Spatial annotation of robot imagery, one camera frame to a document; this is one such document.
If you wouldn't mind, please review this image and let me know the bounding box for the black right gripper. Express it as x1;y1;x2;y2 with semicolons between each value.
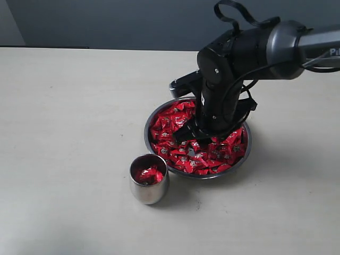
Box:
173;79;257;148

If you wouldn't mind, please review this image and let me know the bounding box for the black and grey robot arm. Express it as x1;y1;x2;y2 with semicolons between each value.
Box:
170;21;339;143

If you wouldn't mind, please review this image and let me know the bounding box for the steel bowl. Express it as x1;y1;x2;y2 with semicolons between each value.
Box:
144;97;251;180

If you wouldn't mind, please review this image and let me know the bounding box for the silver metal cup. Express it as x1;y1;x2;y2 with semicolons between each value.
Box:
130;154;169;205

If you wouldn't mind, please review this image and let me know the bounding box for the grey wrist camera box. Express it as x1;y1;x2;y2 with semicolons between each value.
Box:
169;70;203;99

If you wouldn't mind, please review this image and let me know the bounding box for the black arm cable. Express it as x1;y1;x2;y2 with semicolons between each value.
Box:
214;0;340;125

